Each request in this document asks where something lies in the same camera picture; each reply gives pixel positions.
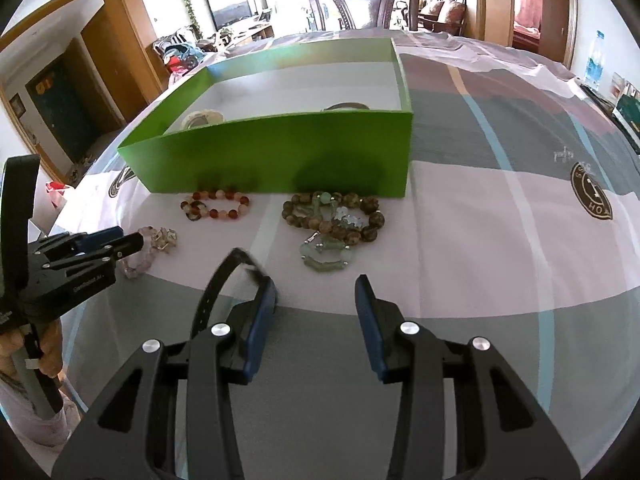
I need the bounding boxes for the pale green bead bracelet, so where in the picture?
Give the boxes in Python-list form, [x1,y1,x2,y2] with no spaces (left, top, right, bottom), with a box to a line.
[309,190,362,232]

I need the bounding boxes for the flat screen television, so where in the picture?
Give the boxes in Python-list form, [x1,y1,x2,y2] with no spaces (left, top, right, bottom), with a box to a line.
[207,0,254,28]

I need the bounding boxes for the cushioned wooden armchair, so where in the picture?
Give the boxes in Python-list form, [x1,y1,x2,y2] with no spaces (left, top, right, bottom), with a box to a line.
[419,0,469,37]

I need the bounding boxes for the person's left hand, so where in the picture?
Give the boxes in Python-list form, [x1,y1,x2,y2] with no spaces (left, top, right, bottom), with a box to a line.
[0,317,64,381]

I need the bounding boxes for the beaded bracelet red beads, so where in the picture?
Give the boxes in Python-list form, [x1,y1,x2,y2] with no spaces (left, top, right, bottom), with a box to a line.
[180,108,225,130]

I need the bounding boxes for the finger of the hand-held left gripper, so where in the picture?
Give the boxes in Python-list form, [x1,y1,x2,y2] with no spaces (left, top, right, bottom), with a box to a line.
[30,227,124,261]
[42,232,144,275]

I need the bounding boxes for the pink bead bracelet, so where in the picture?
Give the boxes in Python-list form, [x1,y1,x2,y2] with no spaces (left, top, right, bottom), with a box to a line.
[120,226,179,281]

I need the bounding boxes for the brown bead bracelet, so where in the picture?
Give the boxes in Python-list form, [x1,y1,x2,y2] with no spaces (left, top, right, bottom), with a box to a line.
[282,191,386,247]

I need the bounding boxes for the green jade bracelet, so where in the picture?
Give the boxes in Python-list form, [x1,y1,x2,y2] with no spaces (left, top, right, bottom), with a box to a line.
[299,239,354,274]

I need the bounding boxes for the dark carved wooden chair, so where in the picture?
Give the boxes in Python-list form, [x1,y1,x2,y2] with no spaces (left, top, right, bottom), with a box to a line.
[307,0,420,33]

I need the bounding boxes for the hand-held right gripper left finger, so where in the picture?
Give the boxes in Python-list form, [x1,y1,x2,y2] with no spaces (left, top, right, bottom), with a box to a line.
[50,280,278,480]

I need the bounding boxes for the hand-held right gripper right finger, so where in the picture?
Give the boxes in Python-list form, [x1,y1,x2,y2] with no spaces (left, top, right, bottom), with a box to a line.
[354,275,591,480]

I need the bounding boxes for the red bead bracelet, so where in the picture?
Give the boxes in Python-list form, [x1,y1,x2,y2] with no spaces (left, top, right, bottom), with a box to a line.
[181,187,252,223]

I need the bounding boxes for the clear water bottle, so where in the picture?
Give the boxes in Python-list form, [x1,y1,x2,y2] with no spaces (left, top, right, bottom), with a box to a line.
[583,30,607,86]

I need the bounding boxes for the wooden television cabinet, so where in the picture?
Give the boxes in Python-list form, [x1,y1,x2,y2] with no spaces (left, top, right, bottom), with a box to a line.
[220,22,276,45]

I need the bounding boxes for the person's left forearm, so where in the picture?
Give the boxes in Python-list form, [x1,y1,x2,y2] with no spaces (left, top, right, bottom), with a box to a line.
[0,367,81,443]

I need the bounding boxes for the green cardboard box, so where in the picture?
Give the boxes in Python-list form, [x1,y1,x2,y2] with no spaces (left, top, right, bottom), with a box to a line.
[117,37,415,198]

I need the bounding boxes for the wooden armchair with clothes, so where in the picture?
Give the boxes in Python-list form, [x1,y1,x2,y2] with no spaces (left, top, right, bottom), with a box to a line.
[151,34,221,77]

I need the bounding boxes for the dark door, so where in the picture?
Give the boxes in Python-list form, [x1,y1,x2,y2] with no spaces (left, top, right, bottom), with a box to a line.
[25,52,98,163]

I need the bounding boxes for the plaid tablecloth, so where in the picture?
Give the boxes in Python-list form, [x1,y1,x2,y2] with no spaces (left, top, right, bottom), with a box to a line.
[50,30,640,480]

